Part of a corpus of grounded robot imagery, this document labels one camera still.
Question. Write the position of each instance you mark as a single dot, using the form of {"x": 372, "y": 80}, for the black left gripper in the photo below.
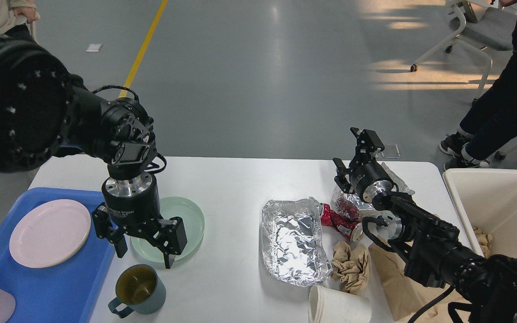
{"x": 133, "y": 206}

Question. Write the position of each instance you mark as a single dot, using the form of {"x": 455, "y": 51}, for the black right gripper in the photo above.
{"x": 367, "y": 177}

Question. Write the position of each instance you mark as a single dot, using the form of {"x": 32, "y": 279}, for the green plate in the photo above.
{"x": 194, "y": 224}

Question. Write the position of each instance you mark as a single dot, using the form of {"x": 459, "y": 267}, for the dark teal mug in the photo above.
{"x": 138, "y": 289}

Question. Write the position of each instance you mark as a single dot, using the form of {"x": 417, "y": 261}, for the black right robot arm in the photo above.
{"x": 429, "y": 246}

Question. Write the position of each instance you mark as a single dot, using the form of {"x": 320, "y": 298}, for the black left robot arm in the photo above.
{"x": 46, "y": 111}

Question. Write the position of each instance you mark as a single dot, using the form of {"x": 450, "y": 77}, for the crushed red can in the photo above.
{"x": 351, "y": 230}

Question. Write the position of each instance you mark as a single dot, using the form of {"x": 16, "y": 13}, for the pink plate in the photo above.
{"x": 50, "y": 234}

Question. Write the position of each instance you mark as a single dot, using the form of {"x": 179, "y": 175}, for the blue plastic tray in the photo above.
{"x": 65, "y": 293}

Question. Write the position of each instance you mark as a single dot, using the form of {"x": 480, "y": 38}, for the crumpled brown paper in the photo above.
{"x": 351, "y": 266}

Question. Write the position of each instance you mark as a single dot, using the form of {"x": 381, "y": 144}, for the aluminium foil tray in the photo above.
{"x": 291, "y": 242}

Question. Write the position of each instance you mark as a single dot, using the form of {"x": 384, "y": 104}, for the brown paper bag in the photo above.
{"x": 405, "y": 296}

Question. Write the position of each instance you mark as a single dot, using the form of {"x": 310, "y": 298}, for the white paper cup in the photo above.
{"x": 327, "y": 305}

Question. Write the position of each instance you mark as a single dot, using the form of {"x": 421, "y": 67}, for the crumpled paper in bin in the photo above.
{"x": 484, "y": 240}

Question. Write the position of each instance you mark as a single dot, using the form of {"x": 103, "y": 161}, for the white plastic bin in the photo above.
{"x": 485, "y": 198}

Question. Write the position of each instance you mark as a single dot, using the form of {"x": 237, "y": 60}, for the person in dark trousers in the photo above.
{"x": 490, "y": 123}

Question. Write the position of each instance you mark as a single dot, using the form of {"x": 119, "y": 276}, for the grey office chair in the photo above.
{"x": 477, "y": 25}

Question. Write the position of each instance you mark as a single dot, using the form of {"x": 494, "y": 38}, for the person in beige sweater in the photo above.
{"x": 15, "y": 15}

